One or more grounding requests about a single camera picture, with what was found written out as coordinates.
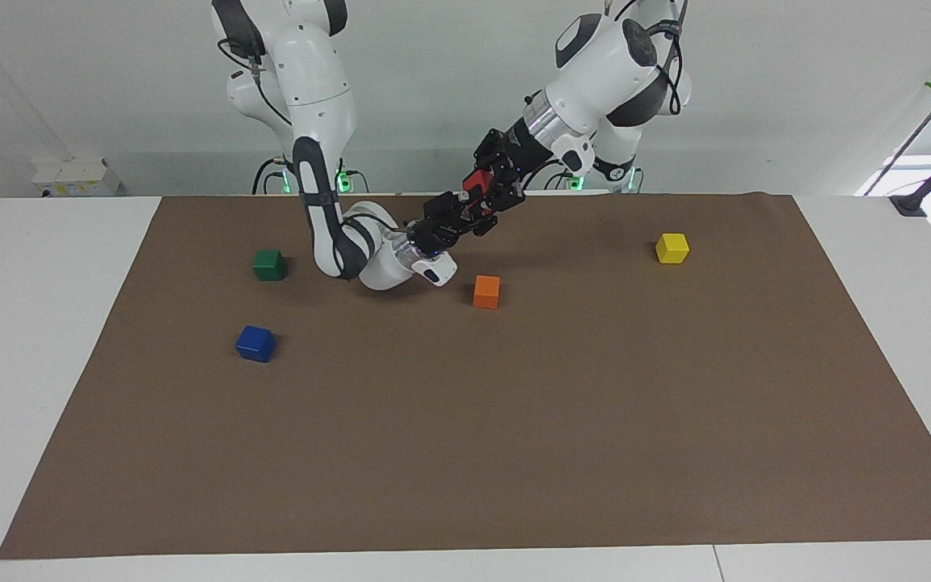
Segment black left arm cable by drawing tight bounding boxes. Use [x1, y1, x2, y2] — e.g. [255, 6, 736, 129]
[605, 0, 689, 116]

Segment white cardboard box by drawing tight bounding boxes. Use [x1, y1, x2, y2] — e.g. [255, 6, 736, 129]
[31, 157, 122, 198]

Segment green wooden block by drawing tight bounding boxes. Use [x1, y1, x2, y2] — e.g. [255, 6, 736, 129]
[252, 249, 288, 282]

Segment yellow wooden block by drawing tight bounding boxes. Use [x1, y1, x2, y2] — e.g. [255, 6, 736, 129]
[655, 233, 691, 265]

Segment blue wooden block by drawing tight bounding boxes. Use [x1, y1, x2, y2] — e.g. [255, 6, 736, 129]
[235, 325, 278, 364]

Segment green-tipped metal pole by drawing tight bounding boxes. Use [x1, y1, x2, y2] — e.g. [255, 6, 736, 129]
[861, 58, 931, 197]

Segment black left base cable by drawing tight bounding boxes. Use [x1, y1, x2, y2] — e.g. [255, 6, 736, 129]
[524, 160, 573, 193]

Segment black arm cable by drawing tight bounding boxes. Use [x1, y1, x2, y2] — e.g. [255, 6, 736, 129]
[217, 36, 295, 129]
[605, 0, 689, 116]

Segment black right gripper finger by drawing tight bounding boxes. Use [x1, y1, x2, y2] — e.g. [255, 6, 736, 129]
[422, 192, 474, 221]
[453, 209, 500, 238]

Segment brown table mat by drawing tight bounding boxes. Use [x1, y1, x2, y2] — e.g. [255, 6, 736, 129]
[0, 192, 931, 560]

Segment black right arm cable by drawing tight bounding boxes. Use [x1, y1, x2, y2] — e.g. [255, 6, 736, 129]
[217, 36, 295, 129]

